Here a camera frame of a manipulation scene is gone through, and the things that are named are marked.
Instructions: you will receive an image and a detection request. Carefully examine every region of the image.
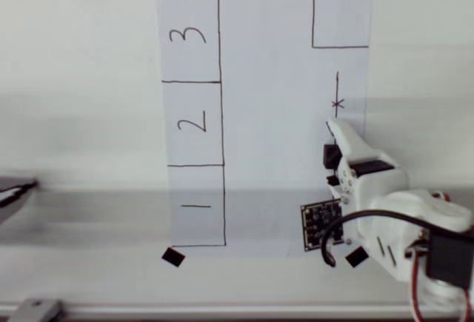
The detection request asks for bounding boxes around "black cube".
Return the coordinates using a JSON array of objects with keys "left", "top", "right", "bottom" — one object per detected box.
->
[{"left": 323, "top": 143, "right": 344, "bottom": 170}]

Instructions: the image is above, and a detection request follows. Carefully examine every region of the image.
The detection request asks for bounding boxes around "black tape piece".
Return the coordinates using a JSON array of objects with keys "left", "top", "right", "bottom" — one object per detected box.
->
[
  {"left": 344, "top": 245, "right": 370, "bottom": 269},
  {"left": 161, "top": 246, "right": 187, "bottom": 269}
]

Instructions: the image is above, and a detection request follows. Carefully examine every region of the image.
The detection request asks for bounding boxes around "white paper sheet with markings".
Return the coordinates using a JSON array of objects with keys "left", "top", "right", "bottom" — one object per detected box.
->
[{"left": 154, "top": 0, "right": 373, "bottom": 258}]

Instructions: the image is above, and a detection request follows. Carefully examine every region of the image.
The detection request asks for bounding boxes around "black camera cable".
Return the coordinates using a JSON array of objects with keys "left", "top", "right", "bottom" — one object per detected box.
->
[{"left": 319, "top": 210, "right": 445, "bottom": 269}]

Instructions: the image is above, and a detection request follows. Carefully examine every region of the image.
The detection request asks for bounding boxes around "black camera circuit board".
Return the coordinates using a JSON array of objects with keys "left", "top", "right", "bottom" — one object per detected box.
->
[{"left": 300, "top": 198, "right": 346, "bottom": 252}]

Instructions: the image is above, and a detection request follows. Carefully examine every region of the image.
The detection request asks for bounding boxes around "red servo wire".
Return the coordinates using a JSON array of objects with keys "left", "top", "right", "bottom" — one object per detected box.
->
[
  {"left": 460, "top": 286, "right": 474, "bottom": 322},
  {"left": 408, "top": 251, "right": 426, "bottom": 322}
]

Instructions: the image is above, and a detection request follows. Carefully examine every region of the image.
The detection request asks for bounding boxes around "grey metal edge rail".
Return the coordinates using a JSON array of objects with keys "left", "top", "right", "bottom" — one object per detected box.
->
[{"left": 0, "top": 301, "right": 474, "bottom": 322}]

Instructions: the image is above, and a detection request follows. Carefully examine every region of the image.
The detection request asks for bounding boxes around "grey metal bracket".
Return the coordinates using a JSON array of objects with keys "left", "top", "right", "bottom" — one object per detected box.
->
[{"left": 10, "top": 298, "right": 64, "bottom": 322}]

